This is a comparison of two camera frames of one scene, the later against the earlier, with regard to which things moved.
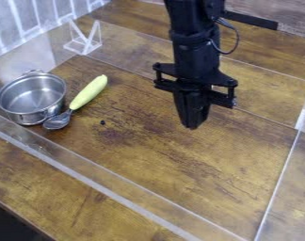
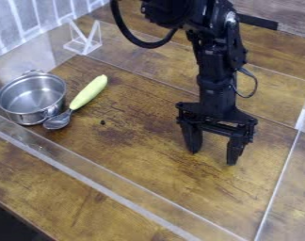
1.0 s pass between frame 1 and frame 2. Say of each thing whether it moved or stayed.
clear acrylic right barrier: stayed
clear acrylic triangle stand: stayed
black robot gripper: moved
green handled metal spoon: stayed
